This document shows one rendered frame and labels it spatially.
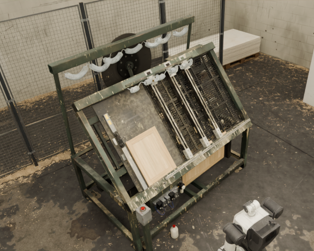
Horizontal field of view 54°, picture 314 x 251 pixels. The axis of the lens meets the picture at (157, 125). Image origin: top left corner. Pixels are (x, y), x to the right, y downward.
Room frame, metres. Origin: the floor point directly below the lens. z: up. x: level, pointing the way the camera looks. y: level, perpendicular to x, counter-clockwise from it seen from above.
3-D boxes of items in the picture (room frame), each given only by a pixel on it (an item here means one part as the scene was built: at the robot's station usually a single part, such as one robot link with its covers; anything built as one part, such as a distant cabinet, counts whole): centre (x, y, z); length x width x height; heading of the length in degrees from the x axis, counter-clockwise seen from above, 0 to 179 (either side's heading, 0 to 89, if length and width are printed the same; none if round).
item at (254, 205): (1.59, -0.68, 1.44); 0.10 x 0.07 x 0.09; 119
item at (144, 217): (2.12, 0.23, 0.84); 0.12 x 0.12 x 0.18; 38
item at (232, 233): (1.45, -0.50, 1.30); 0.12 x 0.09 x 0.14; 28
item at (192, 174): (3.29, -0.62, 0.53); 0.90 x 0.02 x 0.55; 128
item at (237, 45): (7.61, -1.64, 0.28); 2.45 x 1.03 x 0.56; 119
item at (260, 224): (1.53, -0.71, 1.23); 0.34 x 0.30 x 0.36; 119
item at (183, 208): (3.43, -0.06, 0.41); 2.20 x 1.38 x 0.83; 128
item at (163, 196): (2.45, -0.07, 0.69); 0.50 x 0.14 x 0.24; 128
